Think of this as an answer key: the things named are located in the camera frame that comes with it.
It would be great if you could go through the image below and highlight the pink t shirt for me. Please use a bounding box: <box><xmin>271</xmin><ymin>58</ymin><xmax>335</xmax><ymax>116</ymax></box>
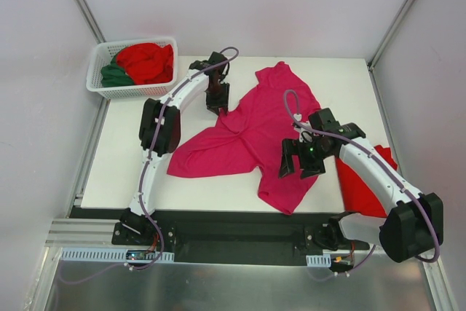
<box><xmin>167</xmin><ymin>61</ymin><xmax>320</xmax><ymax>215</ymax></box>

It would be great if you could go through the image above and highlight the folded red t shirt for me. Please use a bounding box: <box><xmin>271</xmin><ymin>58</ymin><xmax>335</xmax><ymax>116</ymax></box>
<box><xmin>336</xmin><ymin>157</ymin><xmax>387</xmax><ymax>218</ymax></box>

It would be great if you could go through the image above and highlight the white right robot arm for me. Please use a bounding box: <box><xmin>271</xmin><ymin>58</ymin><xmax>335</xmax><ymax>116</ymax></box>
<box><xmin>279</xmin><ymin>109</ymin><xmax>443</xmax><ymax>263</ymax></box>

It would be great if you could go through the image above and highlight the red t shirt in basket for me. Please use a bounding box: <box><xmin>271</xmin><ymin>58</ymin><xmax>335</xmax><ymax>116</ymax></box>
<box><xmin>116</xmin><ymin>43</ymin><xmax>174</xmax><ymax>85</ymax></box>

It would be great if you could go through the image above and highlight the right aluminium frame post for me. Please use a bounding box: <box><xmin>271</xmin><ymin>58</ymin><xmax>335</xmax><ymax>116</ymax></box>
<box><xmin>367</xmin><ymin>0</ymin><xmax>417</xmax><ymax>72</ymax></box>

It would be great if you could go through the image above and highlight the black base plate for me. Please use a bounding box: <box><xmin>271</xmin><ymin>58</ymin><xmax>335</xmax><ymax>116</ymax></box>
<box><xmin>73</xmin><ymin>208</ymin><xmax>379</xmax><ymax>266</ymax></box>

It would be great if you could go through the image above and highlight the white perforated plastic basket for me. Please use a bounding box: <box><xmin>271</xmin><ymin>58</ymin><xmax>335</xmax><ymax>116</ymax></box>
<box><xmin>86</xmin><ymin>36</ymin><xmax>178</xmax><ymax>99</ymax></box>

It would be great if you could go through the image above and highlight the green t shirt in basket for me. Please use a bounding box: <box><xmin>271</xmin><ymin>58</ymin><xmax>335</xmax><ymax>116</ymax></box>
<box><xmin>100</xmin><ymin>63</ymin><xmax>135</xmax><ymax>88</ymax></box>

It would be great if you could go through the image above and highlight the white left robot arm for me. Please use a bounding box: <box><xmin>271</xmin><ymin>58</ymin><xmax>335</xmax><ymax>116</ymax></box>
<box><xmin>129</xmin><ymin>47</ymin><xmax>239</xmax><ymax>216</ymax></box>

